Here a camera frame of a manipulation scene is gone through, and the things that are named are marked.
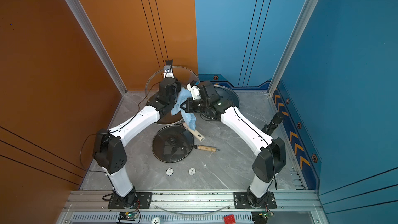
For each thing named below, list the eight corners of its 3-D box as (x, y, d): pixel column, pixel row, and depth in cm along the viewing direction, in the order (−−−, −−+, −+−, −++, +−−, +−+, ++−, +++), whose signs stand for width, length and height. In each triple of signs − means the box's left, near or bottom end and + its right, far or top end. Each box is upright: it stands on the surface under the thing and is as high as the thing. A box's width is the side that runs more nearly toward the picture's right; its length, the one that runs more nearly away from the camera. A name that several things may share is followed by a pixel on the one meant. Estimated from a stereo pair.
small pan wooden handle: (194, 149, 92) (193, 147, 89) (194, 146, 93) (194, 144, 91) (218, 153, 90) (218, 151, 88) (219, 150, 91) (219, 148, 89)
